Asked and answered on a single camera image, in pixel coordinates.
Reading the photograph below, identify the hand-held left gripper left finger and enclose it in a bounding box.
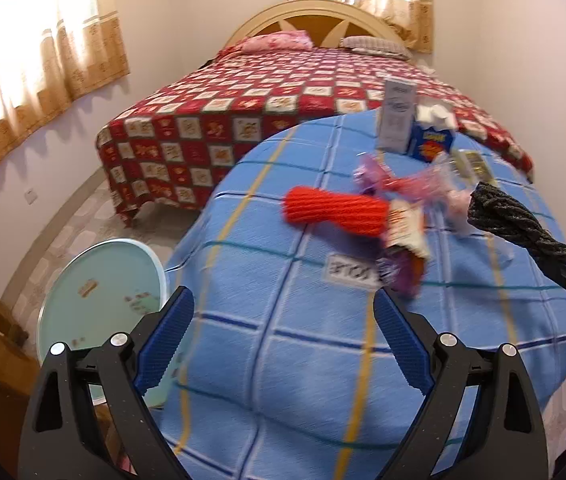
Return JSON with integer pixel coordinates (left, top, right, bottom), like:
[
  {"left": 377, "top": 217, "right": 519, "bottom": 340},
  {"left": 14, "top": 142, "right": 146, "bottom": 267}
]
[{"left": 18, "top": 285, "right": 196, "bottom": 480}]

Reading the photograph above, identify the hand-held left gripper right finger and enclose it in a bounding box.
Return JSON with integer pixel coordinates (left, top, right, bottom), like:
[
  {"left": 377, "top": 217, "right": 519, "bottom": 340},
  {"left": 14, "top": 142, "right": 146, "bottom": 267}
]
[{"left": 373, "top": 287, "right": 548, "bottom": 480}]

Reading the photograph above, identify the dark purple wrapper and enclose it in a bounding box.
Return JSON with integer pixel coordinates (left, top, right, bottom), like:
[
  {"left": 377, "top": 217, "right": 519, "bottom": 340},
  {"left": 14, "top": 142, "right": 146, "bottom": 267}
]
[{"left": 378, "top": 252, "right": 424, "bottom": 297}]

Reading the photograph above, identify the light blue plastic bucket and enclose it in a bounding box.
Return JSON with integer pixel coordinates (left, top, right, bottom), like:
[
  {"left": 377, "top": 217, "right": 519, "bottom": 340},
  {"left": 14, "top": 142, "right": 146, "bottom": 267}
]
[{"left": 37, "top": 239, "right": 184, "bottom": 408}]

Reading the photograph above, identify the black foam net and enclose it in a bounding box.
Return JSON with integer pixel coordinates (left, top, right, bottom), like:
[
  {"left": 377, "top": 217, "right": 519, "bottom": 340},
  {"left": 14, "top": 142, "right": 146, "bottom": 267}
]
[{"left": 467, "top": 181, "right": 566, "bottom": 261}]

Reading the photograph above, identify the white snack wrapper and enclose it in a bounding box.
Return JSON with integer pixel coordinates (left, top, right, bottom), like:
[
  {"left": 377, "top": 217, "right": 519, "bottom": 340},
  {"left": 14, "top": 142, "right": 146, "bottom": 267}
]
[{"left": 383, "top": 199, "right": 431, "bottom": 261}]

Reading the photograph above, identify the clear plastic wrapper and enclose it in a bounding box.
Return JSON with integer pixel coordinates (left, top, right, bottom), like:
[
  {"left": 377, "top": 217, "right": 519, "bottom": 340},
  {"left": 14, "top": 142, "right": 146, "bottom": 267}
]
[{"left": 445, "top": 187, "right": 484, "bottom": 238}]

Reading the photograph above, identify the orange foam net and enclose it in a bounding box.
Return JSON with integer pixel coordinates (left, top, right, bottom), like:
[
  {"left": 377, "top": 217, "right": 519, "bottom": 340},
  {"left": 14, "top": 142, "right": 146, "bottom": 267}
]
[{"left": 283, "top": 186, "right": 391, "bottom": 238}]

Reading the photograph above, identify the pink plastic wrapper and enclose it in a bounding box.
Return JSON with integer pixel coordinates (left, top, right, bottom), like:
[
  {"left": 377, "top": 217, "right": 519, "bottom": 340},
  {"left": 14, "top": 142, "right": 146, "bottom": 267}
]
[{"left": 388, "top": 164, "right": 456, "bottom": 201}]

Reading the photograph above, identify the light purple wrapper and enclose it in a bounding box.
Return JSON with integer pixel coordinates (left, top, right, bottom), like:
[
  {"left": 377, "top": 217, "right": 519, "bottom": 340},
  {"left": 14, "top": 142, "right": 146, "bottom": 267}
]
[{"left": 355, "top": 155, "right": 394, "bottom": 196}]

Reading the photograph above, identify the blue plaid cloth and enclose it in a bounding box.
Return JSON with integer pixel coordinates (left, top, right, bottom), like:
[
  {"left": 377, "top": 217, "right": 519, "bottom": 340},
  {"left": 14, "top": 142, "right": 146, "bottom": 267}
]
[{"left": 155, "top": 110, "right": 566, "bottom": 480}]

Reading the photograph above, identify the silver foil blister pack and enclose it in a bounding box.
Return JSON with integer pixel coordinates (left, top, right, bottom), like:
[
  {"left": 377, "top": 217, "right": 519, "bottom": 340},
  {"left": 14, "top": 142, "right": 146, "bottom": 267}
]
[
  {"left": 468, "top": 152, "right": 496, "bottom": 186},
  {"left": 450, "top": 150, "right": 476, "bottom": 177}
]

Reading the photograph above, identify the blue gable-top carton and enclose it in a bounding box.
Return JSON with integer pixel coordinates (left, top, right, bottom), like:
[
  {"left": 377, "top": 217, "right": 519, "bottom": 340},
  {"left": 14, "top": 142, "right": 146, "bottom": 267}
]
[{"left": 407, "top": 102, "right": 456, "bottom": 163}]

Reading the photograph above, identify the white tall carton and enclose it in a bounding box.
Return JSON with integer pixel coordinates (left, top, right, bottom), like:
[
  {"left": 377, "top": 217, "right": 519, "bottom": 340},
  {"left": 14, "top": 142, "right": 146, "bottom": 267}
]
[{"left": 376, "top": 79, "right": 418, "bottom": 155}]

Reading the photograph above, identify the red patterned bedspread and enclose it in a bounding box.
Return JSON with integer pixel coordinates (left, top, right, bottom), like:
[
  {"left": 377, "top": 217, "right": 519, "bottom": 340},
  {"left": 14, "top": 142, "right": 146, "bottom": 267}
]
[{"left": 95, "top": 46, "right": 534, "bottom": 228}]

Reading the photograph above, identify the wide beige floral curtain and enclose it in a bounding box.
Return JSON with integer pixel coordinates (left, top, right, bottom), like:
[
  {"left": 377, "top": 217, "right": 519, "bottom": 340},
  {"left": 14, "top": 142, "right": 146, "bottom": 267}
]
[{"left": 0, "top": 0, "right": 131, "bottom": 188}]

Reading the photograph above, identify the narrow beige floral curtain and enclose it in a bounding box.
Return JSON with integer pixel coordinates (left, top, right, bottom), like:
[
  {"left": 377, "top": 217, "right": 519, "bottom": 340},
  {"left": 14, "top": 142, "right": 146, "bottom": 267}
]
[{"left": 277, "top": 0, "right": 434, "bottom": 54}]

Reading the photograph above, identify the striped pillow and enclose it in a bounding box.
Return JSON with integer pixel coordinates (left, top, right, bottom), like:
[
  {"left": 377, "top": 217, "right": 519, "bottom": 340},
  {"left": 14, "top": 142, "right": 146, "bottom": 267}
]
[{"left": 340, "top": 36, "right": 414, "bottom": 61}]

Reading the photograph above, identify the pink floral pillow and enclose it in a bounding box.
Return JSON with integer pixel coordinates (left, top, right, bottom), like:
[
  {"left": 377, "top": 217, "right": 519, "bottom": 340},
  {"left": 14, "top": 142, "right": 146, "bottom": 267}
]
[{"left": 220, "top": 30, "right": 314, "bottom": 56}]

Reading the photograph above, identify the cream wooden headboard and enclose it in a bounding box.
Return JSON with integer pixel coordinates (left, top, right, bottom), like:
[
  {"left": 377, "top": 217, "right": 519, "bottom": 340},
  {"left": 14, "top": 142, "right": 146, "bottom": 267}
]
[{"left": 225, "top": 0, "right": 398, "bottom": 51}]

